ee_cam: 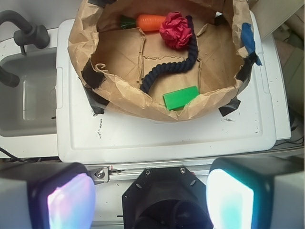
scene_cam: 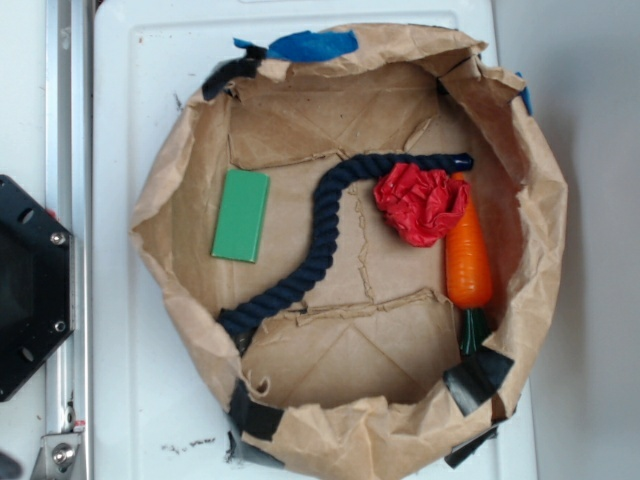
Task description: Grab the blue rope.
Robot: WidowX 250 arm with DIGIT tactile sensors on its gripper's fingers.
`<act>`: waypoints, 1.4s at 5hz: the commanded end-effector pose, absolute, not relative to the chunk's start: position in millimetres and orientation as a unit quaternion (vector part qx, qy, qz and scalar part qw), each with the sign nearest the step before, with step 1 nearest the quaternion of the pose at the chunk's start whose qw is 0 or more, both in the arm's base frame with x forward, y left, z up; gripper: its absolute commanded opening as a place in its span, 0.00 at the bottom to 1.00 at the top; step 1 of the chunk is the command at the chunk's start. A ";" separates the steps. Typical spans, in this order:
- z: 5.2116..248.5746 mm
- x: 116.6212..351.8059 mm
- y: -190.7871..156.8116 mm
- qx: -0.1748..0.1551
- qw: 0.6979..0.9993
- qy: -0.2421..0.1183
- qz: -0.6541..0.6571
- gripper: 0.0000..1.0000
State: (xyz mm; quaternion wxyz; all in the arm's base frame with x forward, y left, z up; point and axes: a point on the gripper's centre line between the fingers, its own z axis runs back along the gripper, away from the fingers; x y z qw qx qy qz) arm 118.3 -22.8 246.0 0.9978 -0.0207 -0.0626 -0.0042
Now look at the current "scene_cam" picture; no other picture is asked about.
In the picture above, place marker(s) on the black tape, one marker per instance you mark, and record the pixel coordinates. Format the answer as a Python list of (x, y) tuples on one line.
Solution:
[(477, 378), (247, 416), (462, 452), (243, 67)]

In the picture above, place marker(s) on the white plastic board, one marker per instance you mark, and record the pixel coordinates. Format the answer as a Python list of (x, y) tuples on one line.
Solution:
[(153, 417)]

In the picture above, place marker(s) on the brown paper bag tray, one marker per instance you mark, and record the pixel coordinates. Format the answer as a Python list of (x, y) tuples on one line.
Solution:
[(357, 365)]

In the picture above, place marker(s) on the aluminium extrusion rail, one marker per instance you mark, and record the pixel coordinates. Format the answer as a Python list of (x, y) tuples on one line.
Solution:
[(69, 32)]

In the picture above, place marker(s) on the blue tape piece right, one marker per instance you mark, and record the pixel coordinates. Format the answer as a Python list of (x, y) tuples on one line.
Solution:
[(526, 98)]

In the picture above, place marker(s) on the red crumpled paper ball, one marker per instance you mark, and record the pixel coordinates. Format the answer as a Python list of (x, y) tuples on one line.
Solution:
[(423, 206)]

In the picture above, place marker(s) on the orange toy carrot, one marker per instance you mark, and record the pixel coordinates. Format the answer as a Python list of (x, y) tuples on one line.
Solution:
[(468, 277)]

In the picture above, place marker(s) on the black tape bottom right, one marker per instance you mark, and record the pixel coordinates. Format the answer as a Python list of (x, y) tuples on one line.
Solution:
[(462, 452)]

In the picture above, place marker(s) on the metal corner bracket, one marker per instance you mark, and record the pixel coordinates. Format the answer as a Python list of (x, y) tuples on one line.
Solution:
[(60, 457)]

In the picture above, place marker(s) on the green rectangular block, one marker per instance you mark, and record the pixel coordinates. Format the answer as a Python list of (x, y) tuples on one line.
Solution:
[(241, 216)]

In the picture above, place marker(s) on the black tape lower right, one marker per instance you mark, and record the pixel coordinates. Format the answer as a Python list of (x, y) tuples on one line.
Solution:
[(477, 378)]

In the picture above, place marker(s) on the blue masking tape strip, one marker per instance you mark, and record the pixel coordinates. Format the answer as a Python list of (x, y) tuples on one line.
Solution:
[(306, 46)]

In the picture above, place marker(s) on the black tape bottom left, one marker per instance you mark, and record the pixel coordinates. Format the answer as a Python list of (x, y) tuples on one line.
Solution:
[(247, 416)]

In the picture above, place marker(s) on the black tape top left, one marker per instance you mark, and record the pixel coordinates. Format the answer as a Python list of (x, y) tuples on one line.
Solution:
[(243, 67)]

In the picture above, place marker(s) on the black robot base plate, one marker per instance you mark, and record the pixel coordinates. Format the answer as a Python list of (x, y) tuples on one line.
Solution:
[(35, 286)]

